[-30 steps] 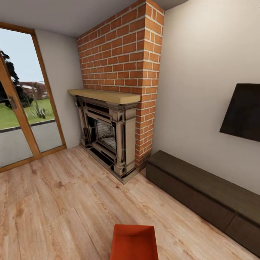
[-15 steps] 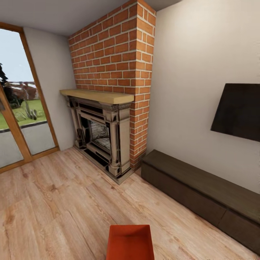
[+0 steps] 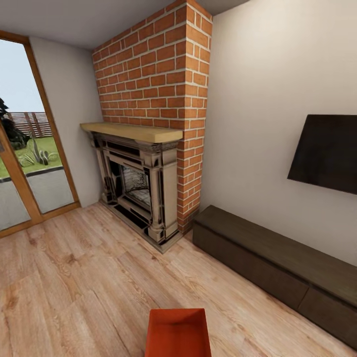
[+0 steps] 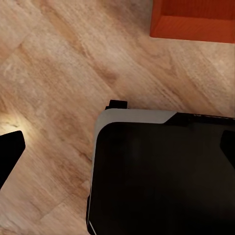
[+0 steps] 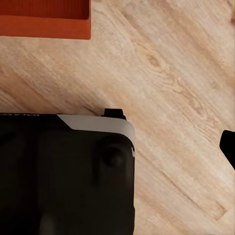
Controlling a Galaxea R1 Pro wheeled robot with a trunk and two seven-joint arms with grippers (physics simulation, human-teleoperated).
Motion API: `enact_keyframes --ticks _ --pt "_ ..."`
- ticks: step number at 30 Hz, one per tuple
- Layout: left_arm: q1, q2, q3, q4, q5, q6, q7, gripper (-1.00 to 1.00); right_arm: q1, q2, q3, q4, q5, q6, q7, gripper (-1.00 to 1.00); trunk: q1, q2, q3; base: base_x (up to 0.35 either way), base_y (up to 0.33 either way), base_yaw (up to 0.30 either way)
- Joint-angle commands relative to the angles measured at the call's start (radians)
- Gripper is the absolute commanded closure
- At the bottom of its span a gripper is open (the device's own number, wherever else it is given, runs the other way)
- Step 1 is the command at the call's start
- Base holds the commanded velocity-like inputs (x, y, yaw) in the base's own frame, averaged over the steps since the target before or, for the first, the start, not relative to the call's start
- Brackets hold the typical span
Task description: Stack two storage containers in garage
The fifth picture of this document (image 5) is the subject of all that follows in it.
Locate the storage box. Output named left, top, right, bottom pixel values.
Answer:
left=0, top=0, right=91, bottom=40

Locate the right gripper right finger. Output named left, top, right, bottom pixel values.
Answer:
left=219, top=130, right=235, bottom=169

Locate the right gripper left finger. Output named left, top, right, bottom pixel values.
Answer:
left=0, top=130, right=25, bottom=189

